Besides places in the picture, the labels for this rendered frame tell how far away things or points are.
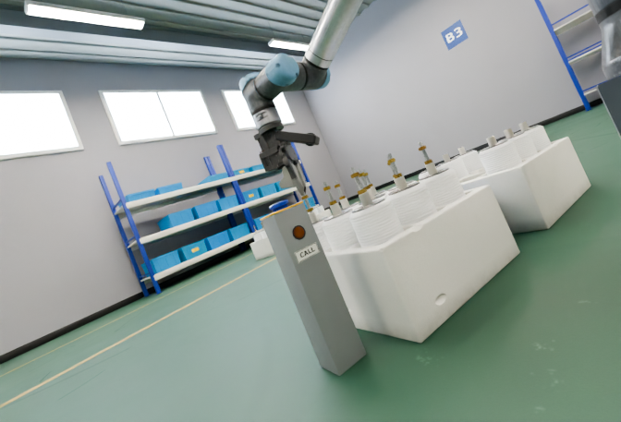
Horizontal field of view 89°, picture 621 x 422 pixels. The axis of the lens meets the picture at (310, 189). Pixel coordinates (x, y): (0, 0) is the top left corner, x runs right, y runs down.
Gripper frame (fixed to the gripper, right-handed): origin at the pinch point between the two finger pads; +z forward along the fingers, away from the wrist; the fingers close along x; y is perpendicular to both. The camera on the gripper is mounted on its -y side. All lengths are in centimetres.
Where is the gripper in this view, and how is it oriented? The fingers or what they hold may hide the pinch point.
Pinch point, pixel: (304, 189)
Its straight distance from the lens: 87.4
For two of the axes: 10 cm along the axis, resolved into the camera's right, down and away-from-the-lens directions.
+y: -8.8, 3.8, 2.9
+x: -2.8, 0.7, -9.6
